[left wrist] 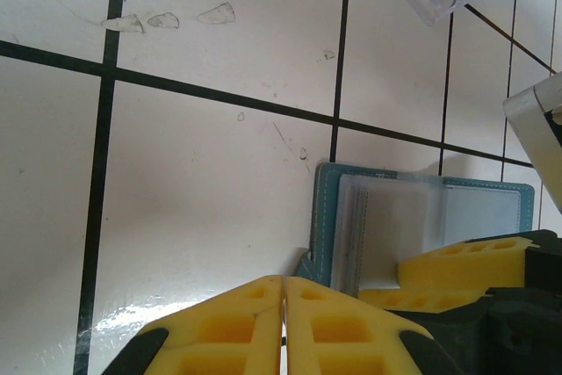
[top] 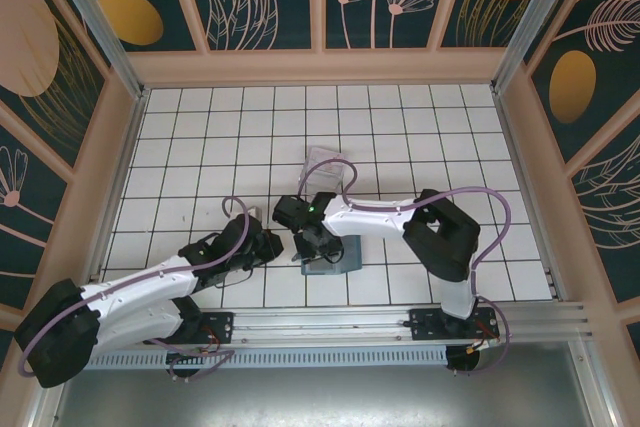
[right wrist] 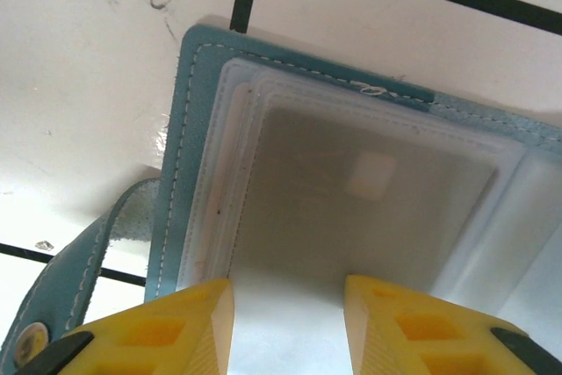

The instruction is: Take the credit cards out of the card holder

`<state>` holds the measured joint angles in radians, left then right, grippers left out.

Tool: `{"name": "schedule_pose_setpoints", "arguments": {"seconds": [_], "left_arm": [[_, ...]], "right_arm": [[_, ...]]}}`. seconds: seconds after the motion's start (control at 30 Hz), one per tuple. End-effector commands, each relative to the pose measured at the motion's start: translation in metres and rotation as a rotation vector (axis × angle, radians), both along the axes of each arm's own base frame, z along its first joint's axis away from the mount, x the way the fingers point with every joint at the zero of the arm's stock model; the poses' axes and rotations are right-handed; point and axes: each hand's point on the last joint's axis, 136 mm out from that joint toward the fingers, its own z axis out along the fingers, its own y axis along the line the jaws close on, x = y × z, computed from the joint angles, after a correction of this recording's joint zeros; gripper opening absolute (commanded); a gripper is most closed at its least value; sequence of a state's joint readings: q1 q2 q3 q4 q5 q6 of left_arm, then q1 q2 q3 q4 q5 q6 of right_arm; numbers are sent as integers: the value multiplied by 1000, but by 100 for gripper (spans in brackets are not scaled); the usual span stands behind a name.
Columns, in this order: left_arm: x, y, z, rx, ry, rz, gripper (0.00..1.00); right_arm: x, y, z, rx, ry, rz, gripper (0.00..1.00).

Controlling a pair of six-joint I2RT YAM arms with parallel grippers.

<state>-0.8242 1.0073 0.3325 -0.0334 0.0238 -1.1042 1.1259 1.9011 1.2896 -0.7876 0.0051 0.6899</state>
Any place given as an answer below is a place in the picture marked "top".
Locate aluminium corner post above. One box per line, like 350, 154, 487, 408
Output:
492, 0, 596, 94
42, 0, 151, 103

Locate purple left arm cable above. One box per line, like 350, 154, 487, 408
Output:
17, 195, 251, 383

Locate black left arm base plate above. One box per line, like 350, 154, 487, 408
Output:
143, 311, 235, 346

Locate grey metal sheet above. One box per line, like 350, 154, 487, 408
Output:
27, 340, 619, 427

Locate clear plastic box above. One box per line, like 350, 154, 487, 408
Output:
298, 145, 350, 194

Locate aluminium side rail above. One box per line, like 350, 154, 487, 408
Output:
74, 89, 151, 311
494, 89, 569, 301

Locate pink floral card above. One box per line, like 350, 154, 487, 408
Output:
309, 145, 347, 161

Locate slotted grey cable duct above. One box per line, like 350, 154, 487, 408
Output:
69, 346, 449, 368

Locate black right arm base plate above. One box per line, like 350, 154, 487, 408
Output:
408, 307, 500, 343

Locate long aluminium mounting rail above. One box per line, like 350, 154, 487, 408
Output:
47, 300, 597, 348

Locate blue card holder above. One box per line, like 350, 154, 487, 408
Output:
300, 233, 365, 277

